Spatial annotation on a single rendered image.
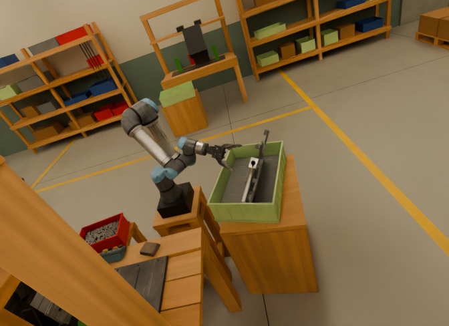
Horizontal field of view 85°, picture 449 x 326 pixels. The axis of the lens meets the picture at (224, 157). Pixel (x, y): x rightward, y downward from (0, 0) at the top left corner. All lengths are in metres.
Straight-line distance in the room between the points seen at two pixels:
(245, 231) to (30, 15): 6.67
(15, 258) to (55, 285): 0.10
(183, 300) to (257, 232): 0.55
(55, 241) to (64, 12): 6.55
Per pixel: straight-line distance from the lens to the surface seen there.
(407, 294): 2.24
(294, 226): 1.51
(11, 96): 7.56
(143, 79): 6.75
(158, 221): 1.79
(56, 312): 1.51
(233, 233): 1.57
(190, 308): 1.32
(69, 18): 6.97
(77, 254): 0.66
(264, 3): 5.91
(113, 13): 6.62
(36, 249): 0.59
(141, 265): 1.56
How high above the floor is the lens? 1.98
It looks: 33 degrees down
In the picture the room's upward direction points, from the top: 21 degrees counter-clockwise
